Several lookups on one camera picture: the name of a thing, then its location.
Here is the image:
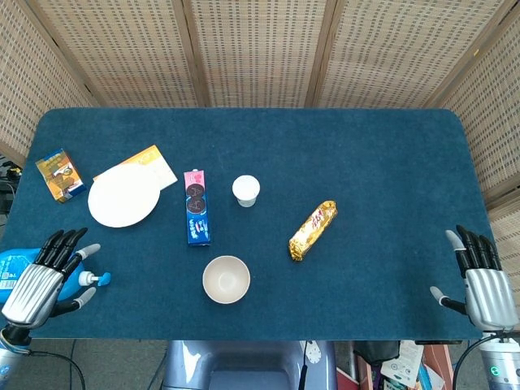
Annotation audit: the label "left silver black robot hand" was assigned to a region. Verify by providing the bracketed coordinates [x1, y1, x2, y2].
[1, 227, 102, 345]

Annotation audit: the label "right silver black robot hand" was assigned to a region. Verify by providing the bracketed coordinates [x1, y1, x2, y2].
[430, 224, 520, 332]

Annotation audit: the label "beige bowl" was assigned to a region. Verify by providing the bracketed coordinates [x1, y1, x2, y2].
[201, 254, 251, 305]

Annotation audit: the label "white round plate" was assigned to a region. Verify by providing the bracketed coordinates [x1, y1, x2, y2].
[87, 165, 162, 228]

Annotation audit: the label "white paper cup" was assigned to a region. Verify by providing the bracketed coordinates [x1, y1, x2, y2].
[232, 174, 262, 209]

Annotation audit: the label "blue detergent pump bottle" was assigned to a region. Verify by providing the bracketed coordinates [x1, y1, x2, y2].
[0, 247, 111, 304]

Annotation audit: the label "white printed box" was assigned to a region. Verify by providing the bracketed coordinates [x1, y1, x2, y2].
[379, 340, 426, 390]

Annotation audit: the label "small yellow blue box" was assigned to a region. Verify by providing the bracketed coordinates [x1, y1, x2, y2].
[34, 148, 86, 203]

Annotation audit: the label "black bag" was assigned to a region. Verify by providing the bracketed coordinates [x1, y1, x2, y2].
[353, 340, 401, 366]

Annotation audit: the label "red box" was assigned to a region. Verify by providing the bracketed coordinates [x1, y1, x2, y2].
[336, 363, 369, 390]

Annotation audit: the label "woven bamboo screen panel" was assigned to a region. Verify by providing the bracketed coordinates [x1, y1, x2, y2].
[24, 0, 208, 109]
[304, 0, 517, 110]
[170, 0, 338, 109]
[0, 0, 98, 167]
[422, 0, 520, 285]

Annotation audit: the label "white orange envelope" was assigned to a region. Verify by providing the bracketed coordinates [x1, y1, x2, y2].
[93, 145, 179, 193]

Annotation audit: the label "blue pink cookie box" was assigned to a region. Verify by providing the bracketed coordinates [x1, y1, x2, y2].
[183, 169, 212, 247]

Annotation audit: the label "golden snack pack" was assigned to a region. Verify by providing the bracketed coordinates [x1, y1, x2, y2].
[288, 199, 339, 263]

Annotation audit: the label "blue felt table cover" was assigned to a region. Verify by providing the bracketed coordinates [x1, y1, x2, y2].
[0, 107, 503, 341]

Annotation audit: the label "grey-blue robot torso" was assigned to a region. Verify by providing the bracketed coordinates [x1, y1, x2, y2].
[162, 340, 338, 390]

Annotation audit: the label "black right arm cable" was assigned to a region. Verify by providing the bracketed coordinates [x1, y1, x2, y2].
[453, 335, 499, 390]

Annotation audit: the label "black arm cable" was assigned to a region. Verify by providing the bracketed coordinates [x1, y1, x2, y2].
[453, 335, 499, 390]
[24, 351, 87, 390]

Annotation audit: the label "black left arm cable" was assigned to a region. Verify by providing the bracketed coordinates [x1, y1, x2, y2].
[24, 351, 87, 390]

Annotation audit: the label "black power cables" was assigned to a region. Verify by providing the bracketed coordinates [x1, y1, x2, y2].
[0, 154, 24, 216]

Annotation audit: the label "black torso cable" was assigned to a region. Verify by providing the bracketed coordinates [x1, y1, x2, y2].
[299, 340, 309, 390]

